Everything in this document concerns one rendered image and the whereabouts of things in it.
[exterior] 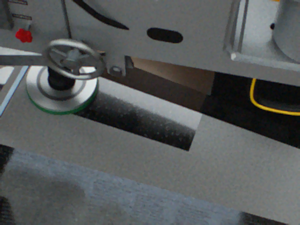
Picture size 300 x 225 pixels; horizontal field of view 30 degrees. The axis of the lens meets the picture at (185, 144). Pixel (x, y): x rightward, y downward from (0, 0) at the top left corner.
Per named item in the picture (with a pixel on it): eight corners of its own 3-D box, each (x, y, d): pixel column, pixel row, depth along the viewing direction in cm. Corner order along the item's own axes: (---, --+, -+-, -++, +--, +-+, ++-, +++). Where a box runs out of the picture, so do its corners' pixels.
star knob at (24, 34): (37, 30, 129) (34, 20, 126) (32, 45, 127) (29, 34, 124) (21, 27, 129) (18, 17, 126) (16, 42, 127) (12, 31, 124)
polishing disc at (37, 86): (20, 62, 170) (19, 60, 169) (87, 47, 174) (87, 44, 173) (34, 119, 161) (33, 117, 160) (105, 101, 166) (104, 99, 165)
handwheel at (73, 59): (114, 55, 139) (111, 16, 126) (105, 88, 134) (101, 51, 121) (57, 45, 139) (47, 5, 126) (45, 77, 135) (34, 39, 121)
